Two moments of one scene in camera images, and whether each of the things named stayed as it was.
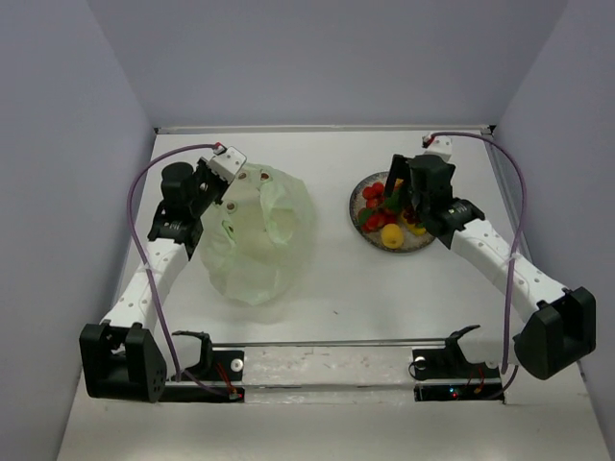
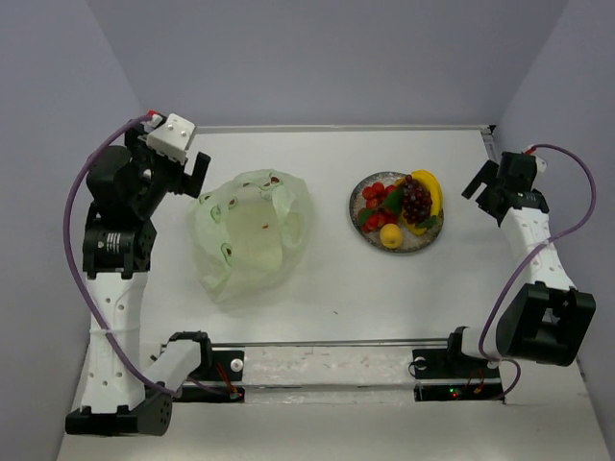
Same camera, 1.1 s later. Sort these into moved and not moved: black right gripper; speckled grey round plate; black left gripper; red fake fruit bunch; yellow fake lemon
Moved: black right gripper; black left gripper
Not moved: yellow fake lemon; speckled grey round plate; red fake fruit bunch
